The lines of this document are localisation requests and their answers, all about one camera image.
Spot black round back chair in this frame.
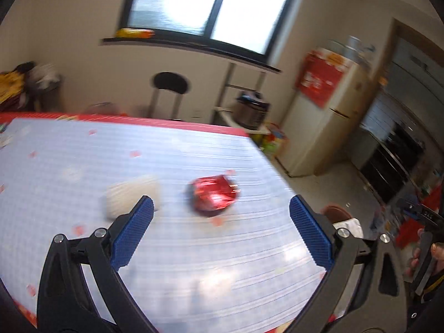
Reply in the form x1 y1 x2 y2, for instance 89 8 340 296
150 72 191 122

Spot cream refrigerator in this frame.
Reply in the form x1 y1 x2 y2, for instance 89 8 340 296
277 46 377 178

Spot red foil snack wrapper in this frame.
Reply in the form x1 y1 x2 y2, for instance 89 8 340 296
189 175 241 218

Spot red printed cloth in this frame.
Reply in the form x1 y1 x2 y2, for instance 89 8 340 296
295 50 353 109

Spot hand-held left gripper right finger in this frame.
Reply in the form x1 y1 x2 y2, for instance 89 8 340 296
284 195 410 333

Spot dark window sill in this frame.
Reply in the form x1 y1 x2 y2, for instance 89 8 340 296
100 29 282 74

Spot copper trash bin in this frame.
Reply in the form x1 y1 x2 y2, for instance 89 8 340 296
321 204 355 223

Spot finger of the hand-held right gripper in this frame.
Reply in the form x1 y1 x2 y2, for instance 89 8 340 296
397 197 422 216

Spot black framed window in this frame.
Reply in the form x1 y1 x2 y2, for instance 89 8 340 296
126 0 299 64

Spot white tissue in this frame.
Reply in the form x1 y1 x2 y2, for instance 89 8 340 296
104 175 162 221

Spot red hanging cloth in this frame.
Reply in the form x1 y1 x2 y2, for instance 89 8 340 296
395 184 444 248

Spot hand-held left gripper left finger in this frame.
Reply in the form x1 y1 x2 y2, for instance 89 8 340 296
36 195 157 333

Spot clear plastic food containers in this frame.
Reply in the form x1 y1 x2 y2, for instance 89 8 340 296
326 35 369 64

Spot pile of clothes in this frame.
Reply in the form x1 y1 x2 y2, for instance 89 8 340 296
0 61 62 112

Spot black built-in oven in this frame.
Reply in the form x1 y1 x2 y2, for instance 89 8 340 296
359 121 426 204

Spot person's right hand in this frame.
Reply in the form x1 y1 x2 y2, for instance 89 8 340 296
407 242 444 275

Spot green yellow sack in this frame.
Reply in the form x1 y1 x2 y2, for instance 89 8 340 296
253 133 278 154

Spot metal frame rack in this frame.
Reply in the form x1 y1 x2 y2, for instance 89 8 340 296
215 60 268 126

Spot person's right forearm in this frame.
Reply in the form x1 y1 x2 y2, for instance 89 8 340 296
405 270 444 333

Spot silver pressure cooker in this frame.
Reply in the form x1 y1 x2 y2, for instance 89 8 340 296
235 90 271 131

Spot yellow orange snack packet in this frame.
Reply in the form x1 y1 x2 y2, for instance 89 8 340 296
115 27 155 40

